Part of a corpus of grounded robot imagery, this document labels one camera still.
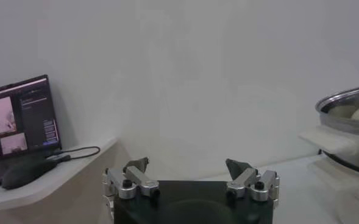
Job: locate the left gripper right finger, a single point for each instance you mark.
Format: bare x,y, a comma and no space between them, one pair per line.
243,176

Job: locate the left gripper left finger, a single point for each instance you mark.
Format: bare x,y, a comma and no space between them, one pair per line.
142,179

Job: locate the white side table with mouse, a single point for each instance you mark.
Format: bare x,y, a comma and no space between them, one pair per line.
75,188

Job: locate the black computer mouse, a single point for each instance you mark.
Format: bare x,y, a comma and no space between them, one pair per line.
27,173

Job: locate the black laptop with dark screen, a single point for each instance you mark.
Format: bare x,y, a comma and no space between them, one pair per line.
36,115

